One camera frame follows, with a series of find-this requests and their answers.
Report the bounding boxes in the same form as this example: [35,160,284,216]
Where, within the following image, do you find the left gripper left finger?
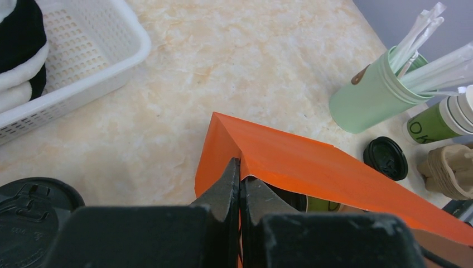
[45,158,240,267]

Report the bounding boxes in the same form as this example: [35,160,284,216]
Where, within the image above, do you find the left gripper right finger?
[240,177,425,267]

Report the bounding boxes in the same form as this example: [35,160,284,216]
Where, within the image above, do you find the green paper coffee cup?
[306,197,343,212]

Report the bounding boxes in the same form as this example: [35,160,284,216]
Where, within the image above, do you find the orange paper bag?
[195,112,472,267]

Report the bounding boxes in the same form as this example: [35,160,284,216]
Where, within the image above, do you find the black lid on table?
[363,136,408,181]

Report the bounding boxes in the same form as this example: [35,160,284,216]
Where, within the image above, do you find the green straw holder cup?
[329,47,433,134]

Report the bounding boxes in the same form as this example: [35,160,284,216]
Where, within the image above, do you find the cardboard cup carrier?
[417,144,472,200]

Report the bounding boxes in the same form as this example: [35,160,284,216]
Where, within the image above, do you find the stack of paper cups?
[402,85,472,144]

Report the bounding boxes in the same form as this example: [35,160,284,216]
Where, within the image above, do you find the white plastic basket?
[1,1,151,143]

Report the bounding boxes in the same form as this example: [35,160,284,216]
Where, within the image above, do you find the white wrapped straws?
[388,1,472,95]

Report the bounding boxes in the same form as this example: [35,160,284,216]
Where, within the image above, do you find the black white striped cloth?
[1,1,49,113]

